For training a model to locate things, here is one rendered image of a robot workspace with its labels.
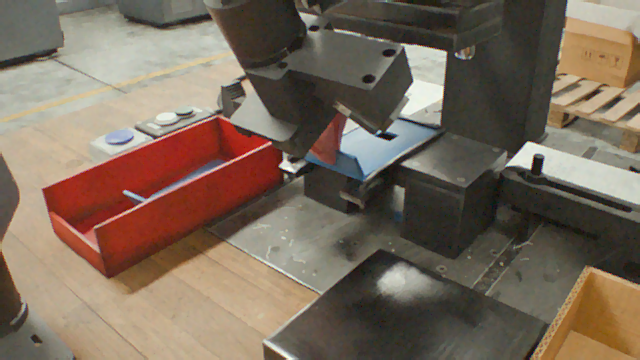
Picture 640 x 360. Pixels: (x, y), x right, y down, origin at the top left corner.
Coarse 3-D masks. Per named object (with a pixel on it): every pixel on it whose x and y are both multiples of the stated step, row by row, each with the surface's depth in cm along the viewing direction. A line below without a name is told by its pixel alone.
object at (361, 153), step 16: (400, 128) 59; (416, 128) 59; (352, 144) 56; (368, 144) 56; (384, 144) 56; (400, 144) 56; (336, 160) 50; (352, 160) 48; (368, 160) 52; (384, 160) 52; (352, 176) 50
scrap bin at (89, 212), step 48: (144, 144) 62; (192, 144) 68; (240, 144) 69; (48, 192) 54; (96, 192) 59; (144, 192) 64; (192, 192) 55; (240, 192) 61; (96, 240) 48; (144, 240) 52
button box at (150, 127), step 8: (232, 80) 98; (240, 80) 100; (192, 104) 82; (168, 112) 80; (200, 112) 79; (208, 112) 79; (216, 112) 83; (144, 120) 77; (152, 120) 77; (176, 120) 76; (184, 120) 77; (192, 120) 77; (200, 120) 77; (136, 128) 76; (144, 128) 74; (152, 128) 74; (160, 128) 74; (168, 128) 74; (176, 128) 74; (152, 136) 73; (160, 136) 72
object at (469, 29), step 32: (352, 0) 49; (384, 0) 47; (416, 0) 46; (448, 0) 46; (480, 0) 47; (352, 32) 50; (384, 32) 48; (416, 32) 46; (448, 32) 44; (480, 32) 47
